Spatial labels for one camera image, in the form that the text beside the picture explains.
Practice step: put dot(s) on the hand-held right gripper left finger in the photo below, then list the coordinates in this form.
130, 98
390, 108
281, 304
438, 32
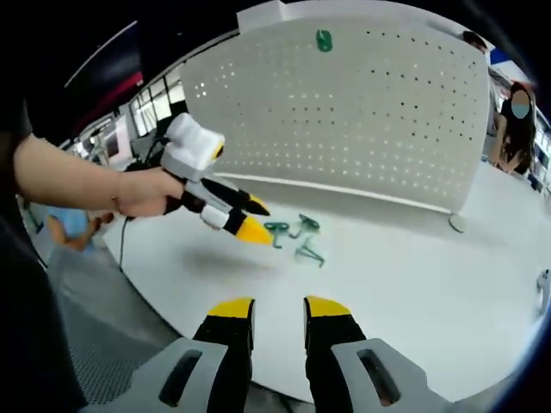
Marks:
232, 344

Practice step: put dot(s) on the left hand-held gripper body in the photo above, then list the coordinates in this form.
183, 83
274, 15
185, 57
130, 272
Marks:
189, 146

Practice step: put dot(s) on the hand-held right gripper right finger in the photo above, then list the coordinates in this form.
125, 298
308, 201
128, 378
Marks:
327, 344

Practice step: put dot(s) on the white perforated mounting plate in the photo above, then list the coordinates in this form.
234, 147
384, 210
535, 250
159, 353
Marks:
344, 150

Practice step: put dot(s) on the person's left hand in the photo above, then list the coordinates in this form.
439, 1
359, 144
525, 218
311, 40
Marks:
146, 193

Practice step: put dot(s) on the grey chair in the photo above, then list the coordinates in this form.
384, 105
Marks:
99, 327

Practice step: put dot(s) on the white pillar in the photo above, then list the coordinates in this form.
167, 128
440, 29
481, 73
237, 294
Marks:
262, 15

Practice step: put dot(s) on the person's dark clothing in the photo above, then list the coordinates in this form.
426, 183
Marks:
26, 322

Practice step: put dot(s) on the white device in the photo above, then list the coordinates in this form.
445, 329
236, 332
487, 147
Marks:
543, 284

